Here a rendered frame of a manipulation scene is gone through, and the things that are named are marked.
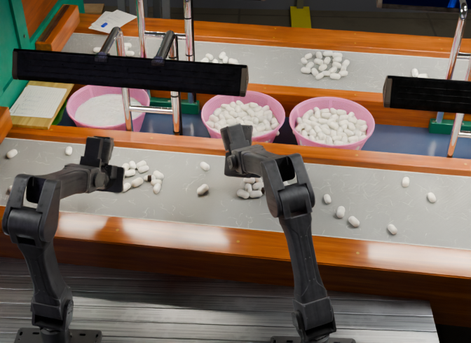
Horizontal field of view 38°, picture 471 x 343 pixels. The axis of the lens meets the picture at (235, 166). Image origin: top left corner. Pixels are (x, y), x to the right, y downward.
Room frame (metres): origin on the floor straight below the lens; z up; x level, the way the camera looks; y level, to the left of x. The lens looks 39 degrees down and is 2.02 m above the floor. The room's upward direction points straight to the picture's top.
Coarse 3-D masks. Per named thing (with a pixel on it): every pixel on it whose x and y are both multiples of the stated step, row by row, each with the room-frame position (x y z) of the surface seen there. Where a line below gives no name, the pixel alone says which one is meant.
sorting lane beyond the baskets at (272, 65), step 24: (72, 48) 2.26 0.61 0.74; (216, 48) 2.27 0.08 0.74; (240, 48) 2.27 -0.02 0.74; (264, 48) 2.27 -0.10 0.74; (288, 48) 2.27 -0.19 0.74; (264, 72) 2.10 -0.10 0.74; (288, 72) 2.10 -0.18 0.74; (336, 72) 2.11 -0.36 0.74; (360, 72) 2.11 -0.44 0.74; (384, 72) 2.11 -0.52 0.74; (408, 72) 2.11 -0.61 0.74; (432, 72) 2.11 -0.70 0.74; (456, 72) 2.11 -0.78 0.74
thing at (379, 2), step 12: (384, 0) 2.00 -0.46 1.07; (396, 0) 2.00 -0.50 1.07; (408, 0) 2.00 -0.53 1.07; (420, 0) 1.99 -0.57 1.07; (432, 0) 1.99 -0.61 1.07; (444, 0) 1.99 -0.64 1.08; (456, 0) 1.98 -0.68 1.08; (468, 0) 1.98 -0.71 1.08; (456, 12) 1.97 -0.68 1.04; (468, 12) 1.96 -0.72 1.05
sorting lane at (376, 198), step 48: (48, 144) 1.67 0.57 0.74; (0, 192) 1.45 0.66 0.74; (96, 192) 1.46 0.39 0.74; (144, 192) 1.46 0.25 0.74; (192, 192) 1.46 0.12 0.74; (336, 192) 1.46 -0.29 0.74; (384, 192) 1.47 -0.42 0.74; (432, 192) 1.47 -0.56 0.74; (384, 240) 1.28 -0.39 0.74; (432, 240) 1.28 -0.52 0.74
